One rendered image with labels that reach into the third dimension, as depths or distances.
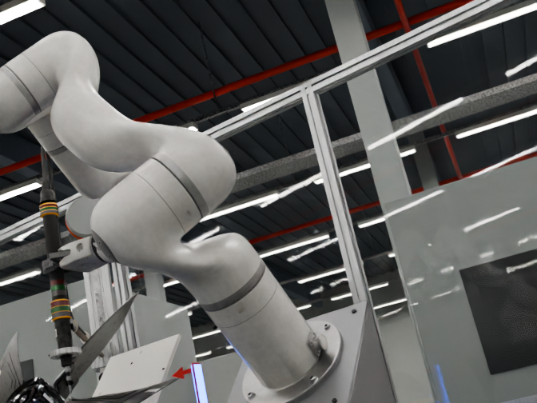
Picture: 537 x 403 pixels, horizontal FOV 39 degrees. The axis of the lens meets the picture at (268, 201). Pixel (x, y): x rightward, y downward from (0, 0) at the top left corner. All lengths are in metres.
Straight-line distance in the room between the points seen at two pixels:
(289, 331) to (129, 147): 0.38
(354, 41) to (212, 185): 5.49
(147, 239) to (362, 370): 0.40
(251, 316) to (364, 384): 0.21
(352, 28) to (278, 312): 5.53
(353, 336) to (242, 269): 0.24
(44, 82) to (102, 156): 0.22
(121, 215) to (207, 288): 0.17
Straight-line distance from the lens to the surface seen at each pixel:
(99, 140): 1.19
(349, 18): 6.65
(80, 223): 2.60
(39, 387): 1.78
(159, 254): 1.07
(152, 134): 1.15
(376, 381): 1.25
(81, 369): 1.91
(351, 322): 1.28
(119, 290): 2.65
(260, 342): 1.18
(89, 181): 1.58
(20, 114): 1.36
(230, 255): 1.12
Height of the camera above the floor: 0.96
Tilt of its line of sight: 19 degrees up
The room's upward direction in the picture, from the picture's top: 13 degrees counter-clockwise
